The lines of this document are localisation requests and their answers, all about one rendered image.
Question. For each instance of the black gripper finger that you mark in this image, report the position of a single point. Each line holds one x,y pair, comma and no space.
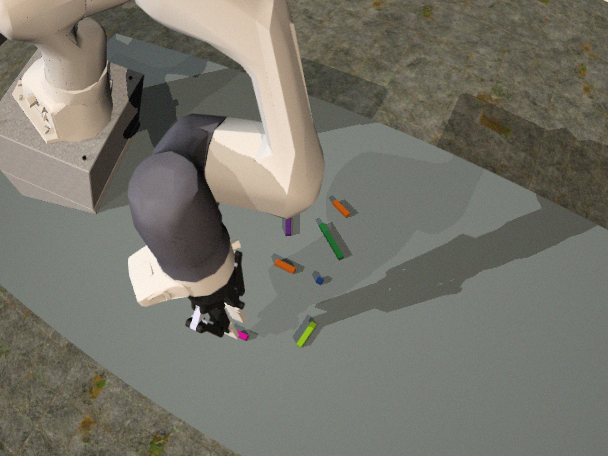
219,318
232,302

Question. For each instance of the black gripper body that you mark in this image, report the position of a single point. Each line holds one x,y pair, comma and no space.
215,297

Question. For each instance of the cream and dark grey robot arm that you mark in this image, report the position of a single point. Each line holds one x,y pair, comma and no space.
173,207

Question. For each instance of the orange rod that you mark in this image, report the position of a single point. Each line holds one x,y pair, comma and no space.
285,266
341,208

